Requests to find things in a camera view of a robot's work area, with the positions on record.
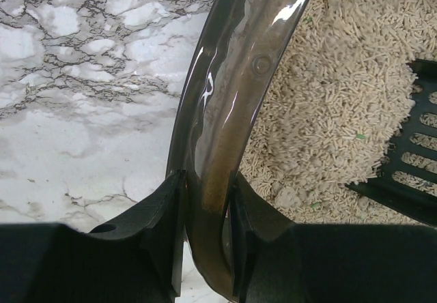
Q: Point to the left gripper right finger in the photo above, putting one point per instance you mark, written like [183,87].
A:
[278,260]

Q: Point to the black litter scoop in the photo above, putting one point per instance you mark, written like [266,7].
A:
[405,199]

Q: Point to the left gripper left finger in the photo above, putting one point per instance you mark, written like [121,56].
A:
[134,257]

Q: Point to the beige cat litter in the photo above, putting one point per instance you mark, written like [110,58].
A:
[342,91]

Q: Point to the dark grey litter box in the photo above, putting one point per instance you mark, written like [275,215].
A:
[238,52]

